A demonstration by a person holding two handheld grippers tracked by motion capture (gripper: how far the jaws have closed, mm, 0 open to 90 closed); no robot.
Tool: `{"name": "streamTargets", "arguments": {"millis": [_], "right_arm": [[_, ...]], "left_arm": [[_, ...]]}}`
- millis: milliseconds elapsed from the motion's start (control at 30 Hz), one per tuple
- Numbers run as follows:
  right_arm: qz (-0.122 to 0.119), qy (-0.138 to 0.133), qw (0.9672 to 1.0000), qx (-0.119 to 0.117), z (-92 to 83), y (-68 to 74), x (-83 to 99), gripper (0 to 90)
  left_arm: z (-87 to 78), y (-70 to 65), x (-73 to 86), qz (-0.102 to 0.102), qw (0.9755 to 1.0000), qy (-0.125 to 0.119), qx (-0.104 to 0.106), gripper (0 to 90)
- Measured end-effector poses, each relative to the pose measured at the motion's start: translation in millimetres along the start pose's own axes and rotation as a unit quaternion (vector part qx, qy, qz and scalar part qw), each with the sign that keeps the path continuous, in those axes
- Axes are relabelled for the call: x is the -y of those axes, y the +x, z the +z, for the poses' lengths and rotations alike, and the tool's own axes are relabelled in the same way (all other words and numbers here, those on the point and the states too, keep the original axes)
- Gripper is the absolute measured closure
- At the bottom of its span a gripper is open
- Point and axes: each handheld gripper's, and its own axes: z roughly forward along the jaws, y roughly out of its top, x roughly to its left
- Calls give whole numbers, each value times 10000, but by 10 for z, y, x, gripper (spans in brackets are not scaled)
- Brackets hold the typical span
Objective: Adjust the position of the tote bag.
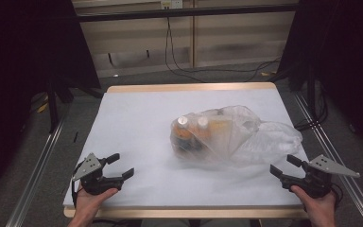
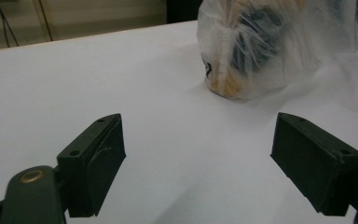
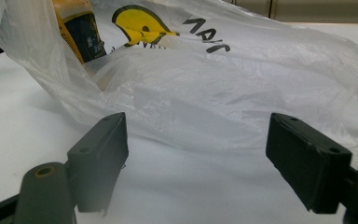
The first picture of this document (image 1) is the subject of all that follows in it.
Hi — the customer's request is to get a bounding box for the orange juice bottle white cap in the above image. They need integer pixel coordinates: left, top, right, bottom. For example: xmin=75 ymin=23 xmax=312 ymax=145
xmin=171 ymin=115 xmax=197 ymax=153
xmin=195 ymin=115 xmax=215 ymax=144

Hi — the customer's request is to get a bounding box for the left hand-held gripper cable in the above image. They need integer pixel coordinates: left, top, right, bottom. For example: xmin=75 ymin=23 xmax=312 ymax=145
xmin=71 ymin=179 xmax=80 ymax=209

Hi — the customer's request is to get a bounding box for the white wall power outlet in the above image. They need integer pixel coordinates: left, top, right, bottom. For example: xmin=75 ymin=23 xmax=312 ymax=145
xmin=160 ymin=0 xmax=183 ymax=9

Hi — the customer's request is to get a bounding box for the black cable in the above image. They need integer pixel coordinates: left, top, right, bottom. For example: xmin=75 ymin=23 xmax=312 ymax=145
xmin=164 ymin=17 xmax=210 ymax=84
xmin=168 ymin=18 xmax=282 ymax=83

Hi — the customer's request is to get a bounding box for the black metal stand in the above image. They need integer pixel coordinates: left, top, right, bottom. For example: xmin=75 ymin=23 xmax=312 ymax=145
xmin=45 ymin=75 xmax=103 ymax=133
xmin=270 ymin=62 xmax=329 ymax=131

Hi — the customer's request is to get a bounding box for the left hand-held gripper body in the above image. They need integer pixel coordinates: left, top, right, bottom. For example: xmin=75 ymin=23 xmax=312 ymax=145
xmin=72 ymin=152 xmax=124 ymax=196

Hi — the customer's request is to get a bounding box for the metal floor rail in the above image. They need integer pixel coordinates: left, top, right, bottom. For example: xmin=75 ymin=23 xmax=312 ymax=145
xmin=292 ymin=93 xmax=363 ymax=227
xmin=6 ymin=117 xmax=68 ymax=227

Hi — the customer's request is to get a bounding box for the person's right hand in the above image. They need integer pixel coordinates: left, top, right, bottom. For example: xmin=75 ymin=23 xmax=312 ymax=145
xmin=290 ymin=184 xmax=337 ymax=221

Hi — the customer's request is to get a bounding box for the translucent white plastic bag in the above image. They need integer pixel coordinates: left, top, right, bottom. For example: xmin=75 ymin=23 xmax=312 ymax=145
xmin=169 ymin=104 xmax=303 ymax=168

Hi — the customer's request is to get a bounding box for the right hand-held gripper cable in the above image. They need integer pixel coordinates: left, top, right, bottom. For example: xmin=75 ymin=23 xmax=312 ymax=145
xmin=330 ymin=183 xmax=344 ymax=210

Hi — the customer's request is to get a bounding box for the clear packet with yellow header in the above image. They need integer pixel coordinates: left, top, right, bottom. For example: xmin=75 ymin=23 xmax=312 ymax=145
xmin=210 ymin=114 xmax=244 ymax=153

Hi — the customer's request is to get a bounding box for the black horizontal bar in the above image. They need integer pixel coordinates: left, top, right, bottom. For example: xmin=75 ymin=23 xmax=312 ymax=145
xmin=75 ymin=4 xmax=301 ymax=23

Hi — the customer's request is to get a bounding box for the person's left hand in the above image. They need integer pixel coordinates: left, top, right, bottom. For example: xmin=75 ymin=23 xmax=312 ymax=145
xmin=75 ymin=185 xmax=120 ymax=221

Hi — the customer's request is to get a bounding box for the hand-held gripper cable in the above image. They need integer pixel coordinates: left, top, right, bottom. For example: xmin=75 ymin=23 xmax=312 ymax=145
xmin=330 ymin=183 xmax=344 ymax=210
xmin=71 ymin=179 xmax=80 ymax=209

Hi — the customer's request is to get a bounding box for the black curtain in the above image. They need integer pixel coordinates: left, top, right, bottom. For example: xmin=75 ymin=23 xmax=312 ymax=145
xmin=277 ymin=0 xmax=363 ymax=159
xmin=0 ymin=0 xmax=102 ymax=202

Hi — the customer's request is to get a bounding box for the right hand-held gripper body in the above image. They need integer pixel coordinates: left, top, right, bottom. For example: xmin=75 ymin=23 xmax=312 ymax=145
xmin=282 ymin=154 xmax=361 ymax=199

